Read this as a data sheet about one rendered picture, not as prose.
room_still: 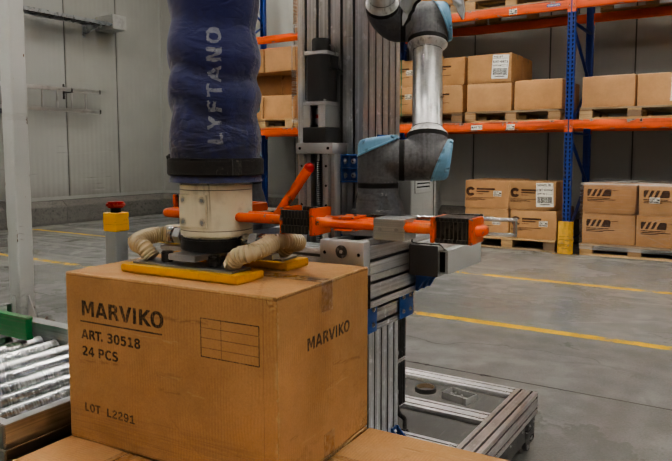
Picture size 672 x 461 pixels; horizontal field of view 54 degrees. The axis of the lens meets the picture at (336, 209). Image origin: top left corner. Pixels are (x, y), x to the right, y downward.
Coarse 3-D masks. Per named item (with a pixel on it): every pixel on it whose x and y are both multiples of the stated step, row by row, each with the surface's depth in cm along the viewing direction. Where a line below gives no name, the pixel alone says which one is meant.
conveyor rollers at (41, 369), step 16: (0, 336) 249; (0, 352) 229; (16, 352) 226; (32, 352) 230; (48, 352) 226; (64, 352) 230; (0, 368) 211; (16, 368) 208; (32, 368) 210; (48, 368) 208; (64, 368) 210; (0, 384) 193; (16, 384) 196; (32, 384) 200; (48, 384) 195; (64, 384) 199; (0, 400) 182; (16, 400) 186; (32, 400) 181; (48, 400) 184; (0, 416) 173
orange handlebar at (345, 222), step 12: (252, 204) 177; (264, 204) 181; (168, 216) 163; (240, 216) 151; (252, 216) 150; (264, 216) 148; (276, 216) 147; (336, 216) 139; (348, 216) 139; (360, 216) 140; (336, 228) 140; (348, 228) 139; (360, 228) 137; (372, 228) 135; (408, 228) 131; (420, 228) 130; (480, 228) 125
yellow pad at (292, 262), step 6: (282, 258) 159; (288, 258) 160; (294, 258) 162; (300, 258) 162; (306, 258) 163; (246, 264) 161; (252, 264) 160; (258, 264) 159; (264, 264) 158; (270, 264) 158; (276, 264) 157; (282, 264) 156; (288, 264) 156; (294, 264) 158; (300, 264) 161; (306, 264) 163; (282, 270) 156; (288, 270) 157
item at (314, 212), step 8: (280, 208) 145; (288, 208) 146; (296, 208) 149; (304, 208) 151; (312, 208) 141; (320, 208) 144; (328, 208) 147; (280, 216) 145; (288, 216) 143; (296, 216) 142; (304, 216) 141; (312, 216) 141; (320, 216) 144; (280, 224) 145; (288, 224) 144; (296, 224) 143; (304, 224) 142; (312, 224) 141; (280, 232) 145; (288, 232) 143; (296, 232) 142; (304, 232) 141; (312, 232) 141; (320, 232) 144; (328, 232) 147
